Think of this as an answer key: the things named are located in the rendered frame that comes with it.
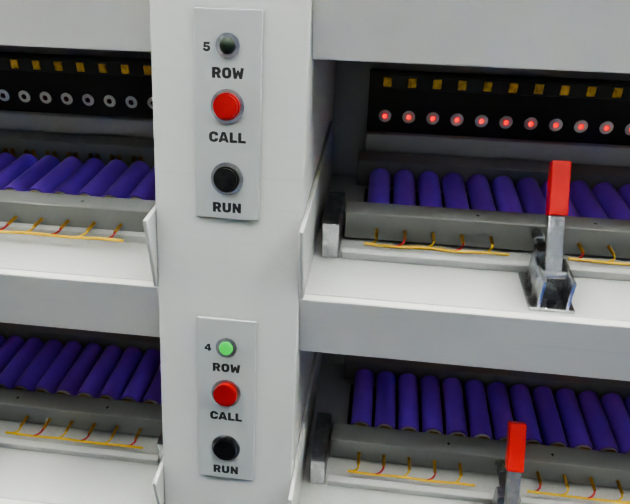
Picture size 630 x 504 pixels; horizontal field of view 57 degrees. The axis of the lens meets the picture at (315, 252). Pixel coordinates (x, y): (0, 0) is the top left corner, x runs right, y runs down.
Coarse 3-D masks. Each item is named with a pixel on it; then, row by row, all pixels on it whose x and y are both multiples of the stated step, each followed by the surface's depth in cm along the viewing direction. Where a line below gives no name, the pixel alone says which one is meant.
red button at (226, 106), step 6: (222, 96) 34; (228, 96) 34; (234, 96) 34; (216, 102) 34; (222, 102) 34; (228, 102) 34; (234, 102) 34; (216, 108) 34; (222, 108) 34; (228, 108) 34; (234, 108) 34; (216, 114) 34; (222, 114) 34; (228, 114) 34; (234, 114) 34; (228, 120) 34
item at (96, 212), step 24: (0, 192) 44; (24, 192) 44; (0, 216) 44; (24, 216) 43; (48, 216) 43; (72, 216) 43; (96, 216) 43; (120, 216) 42; (144, 216) 42; (120, 240) 41
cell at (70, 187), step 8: (88, 160) 50; (96, 160) 50; (80, 168) 49; (88, 168) 49; (96, 168) 50; (72, 176) 47; (80, 176) 48; (88, 176) 48; (64, 184) 46; (72, 184) 46; (80, 184) 47; (56, 192) 46; (64, 192) 45; (72, 192) 46
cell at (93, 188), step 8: (112, 160) 50; (120, 160) 50; (104, 168) 49; (112, 168) 49; (120, 168) 50; (96, 176) 48; (104, 176) 48; (112, 176) 48; (88, 184) 46; (96, 184) 46; (104, 184) 47; (112, 184) 48; (80, 192) 45; (88, 192) 45; (96, 192) 46; (104, 192) 47
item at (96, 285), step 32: (0, 128) 55; (32, 128) 55; (64, 128) 54; (96, 128) 54; (128, 128) 53; (0, 256) 41; (32, 256) 41; (64, 256) 41; (96, 256) 41; (128, 256) 41; (0, 288) 40; (32, 288) 40; (64, 288) 39; (96, 288) 39; (128, 288) 39; (0, 320) 42; (32, 320) 41; (64, 320) 41; (96, 320) 41; (128, 320) 40
